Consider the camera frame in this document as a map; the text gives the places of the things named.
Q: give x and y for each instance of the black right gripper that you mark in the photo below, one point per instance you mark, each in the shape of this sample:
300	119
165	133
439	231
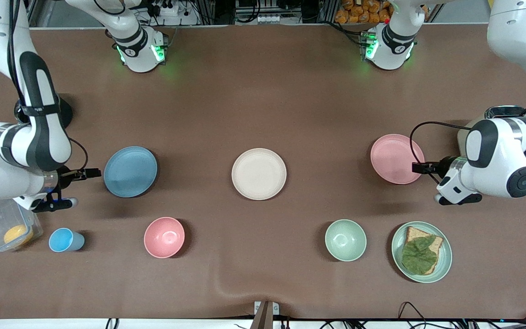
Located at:
65	176

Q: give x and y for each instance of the green plate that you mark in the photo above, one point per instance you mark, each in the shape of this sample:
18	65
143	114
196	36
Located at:
445	256

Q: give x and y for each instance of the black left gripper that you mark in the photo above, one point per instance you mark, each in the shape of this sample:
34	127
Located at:
444	165

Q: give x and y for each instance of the pink bowl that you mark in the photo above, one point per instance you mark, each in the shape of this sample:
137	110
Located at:
164	237

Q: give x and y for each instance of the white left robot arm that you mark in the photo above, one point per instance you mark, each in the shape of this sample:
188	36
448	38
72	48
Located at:
496	155

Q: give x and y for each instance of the pink plate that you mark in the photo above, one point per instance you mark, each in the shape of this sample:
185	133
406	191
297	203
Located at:
395	159

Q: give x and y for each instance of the green bowl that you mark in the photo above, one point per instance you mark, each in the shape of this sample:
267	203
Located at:
345	240

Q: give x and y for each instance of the blue cup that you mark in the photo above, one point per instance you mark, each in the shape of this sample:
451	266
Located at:
62	240

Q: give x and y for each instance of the blue plate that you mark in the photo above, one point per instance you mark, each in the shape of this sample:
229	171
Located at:
130	172

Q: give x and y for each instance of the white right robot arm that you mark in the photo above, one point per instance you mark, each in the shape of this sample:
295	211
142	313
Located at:
39	137

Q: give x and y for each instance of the yellow round food piece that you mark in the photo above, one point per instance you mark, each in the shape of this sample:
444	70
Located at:
18	235

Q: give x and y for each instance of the orange packaged snacks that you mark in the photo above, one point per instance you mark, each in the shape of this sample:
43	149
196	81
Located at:
363	11

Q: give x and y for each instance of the silver toaster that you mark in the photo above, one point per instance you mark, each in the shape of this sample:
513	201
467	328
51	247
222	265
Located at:
502	111

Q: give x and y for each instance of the brown table cover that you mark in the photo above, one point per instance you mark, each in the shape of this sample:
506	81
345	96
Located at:
263	91

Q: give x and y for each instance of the brown toast slice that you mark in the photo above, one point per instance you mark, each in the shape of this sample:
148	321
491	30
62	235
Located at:
414	233

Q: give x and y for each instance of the beige plate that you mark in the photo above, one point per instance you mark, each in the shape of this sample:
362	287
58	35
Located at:
259	174

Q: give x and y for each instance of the white power strip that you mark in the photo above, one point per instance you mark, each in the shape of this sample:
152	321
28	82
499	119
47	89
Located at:
167	8

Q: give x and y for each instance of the green lettuce leaf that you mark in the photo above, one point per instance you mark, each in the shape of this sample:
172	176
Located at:
419	258

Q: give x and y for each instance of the black round pot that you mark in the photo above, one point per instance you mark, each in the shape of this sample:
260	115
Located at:
65	112

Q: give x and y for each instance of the metal table clamp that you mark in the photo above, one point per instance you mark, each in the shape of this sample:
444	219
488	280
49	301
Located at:
265	313

